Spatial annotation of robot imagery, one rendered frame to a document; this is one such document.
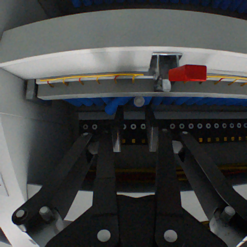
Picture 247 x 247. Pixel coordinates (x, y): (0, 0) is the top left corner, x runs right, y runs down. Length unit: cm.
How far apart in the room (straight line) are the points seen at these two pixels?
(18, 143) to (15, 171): 4
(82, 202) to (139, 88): 16
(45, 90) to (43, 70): 3
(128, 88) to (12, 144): 16
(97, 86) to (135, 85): 5
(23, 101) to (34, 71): 5
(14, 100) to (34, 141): 7
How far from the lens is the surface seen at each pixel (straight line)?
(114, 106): 23
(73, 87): 19
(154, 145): 16
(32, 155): 24
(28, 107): 23
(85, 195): 20
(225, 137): 37
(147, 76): 18
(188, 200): 21
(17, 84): 22
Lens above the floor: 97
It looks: 14 degrees up
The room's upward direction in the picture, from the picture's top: 179 degrees clockwise
